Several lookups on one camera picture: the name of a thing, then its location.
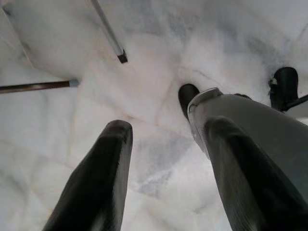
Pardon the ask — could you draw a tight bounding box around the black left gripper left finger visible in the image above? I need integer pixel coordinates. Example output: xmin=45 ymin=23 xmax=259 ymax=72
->
xmin=42 ymin=119 xmax=133 ymax=231

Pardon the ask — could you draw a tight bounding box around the black robot left foot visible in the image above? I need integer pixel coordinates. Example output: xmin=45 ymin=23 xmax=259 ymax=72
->
xmin=178 ymin=83 xmax=200 ymax=120

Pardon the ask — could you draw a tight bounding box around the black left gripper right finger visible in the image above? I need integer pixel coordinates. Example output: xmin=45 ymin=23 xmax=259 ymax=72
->
xmin=203 ymin=115 xmax=308 ymax=231

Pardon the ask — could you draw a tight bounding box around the marble dining table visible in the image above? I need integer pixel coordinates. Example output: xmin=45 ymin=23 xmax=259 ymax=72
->
xmin=0 ymin=79 xmax=79 ymax=94

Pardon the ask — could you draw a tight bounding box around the silver metal clothes rack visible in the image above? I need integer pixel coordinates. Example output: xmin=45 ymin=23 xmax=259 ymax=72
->
xmin=90 ymin=0 xmax=128 ymax=64

